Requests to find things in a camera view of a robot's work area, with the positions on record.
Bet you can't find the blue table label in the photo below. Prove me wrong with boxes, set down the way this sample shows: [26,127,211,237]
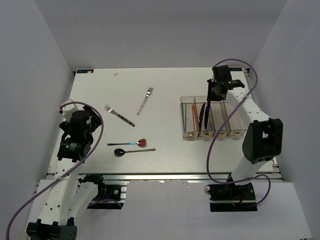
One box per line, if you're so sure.
[76,69,94,74]
[229,67,243,72]

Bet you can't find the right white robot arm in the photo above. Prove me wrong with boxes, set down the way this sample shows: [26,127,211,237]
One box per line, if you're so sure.
[207,65,283,200]

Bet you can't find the red chopstick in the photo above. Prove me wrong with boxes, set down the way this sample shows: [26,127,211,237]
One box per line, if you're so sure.
[191,104,196,131]

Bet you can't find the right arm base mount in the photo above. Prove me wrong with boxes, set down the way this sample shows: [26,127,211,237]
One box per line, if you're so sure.
[204,183,258,213]

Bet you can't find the purple knife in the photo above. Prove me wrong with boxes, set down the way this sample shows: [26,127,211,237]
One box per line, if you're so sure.
[204,101,211,129]

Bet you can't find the left blue table label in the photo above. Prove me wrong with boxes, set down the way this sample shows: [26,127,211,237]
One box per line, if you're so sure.
[76,69,94,74]

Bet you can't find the black rainbow knife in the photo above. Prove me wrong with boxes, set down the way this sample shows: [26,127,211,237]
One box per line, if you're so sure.
[198,102,206,131]

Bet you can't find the iridescent pink spoon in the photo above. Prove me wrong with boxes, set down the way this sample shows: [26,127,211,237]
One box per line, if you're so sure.
[107,138,147,148]

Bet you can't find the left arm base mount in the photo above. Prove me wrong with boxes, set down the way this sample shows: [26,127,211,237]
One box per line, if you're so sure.
[77,174,124,210]

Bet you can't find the black rainbow-handled spoon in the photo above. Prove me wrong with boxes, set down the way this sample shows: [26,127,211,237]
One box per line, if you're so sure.
[113,148,156,157]

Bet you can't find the dark-handled silver fork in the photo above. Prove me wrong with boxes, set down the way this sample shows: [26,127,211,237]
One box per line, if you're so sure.
[104,104,136,127]

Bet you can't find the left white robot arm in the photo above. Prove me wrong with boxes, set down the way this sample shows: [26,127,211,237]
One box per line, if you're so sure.
[26,99,106,240]

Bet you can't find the silver pink-handled fork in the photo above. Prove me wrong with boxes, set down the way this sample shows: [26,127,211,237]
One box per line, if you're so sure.
[136,87,154,116]

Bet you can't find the right blue table label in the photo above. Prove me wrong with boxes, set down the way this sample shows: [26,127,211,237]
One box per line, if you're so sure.
[229,67,243,72]

